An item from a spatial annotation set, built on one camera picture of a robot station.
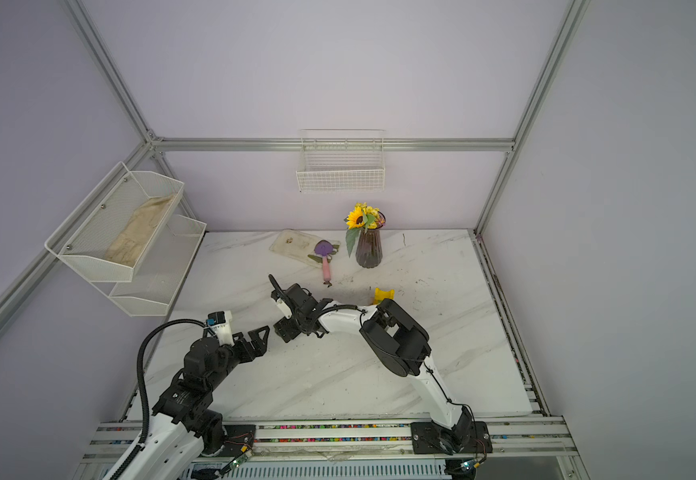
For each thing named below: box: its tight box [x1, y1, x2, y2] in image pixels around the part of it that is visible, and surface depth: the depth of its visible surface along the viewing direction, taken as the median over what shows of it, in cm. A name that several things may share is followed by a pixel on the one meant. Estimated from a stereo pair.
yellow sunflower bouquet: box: [343, 202, 385, 257], surface depth 93 cm
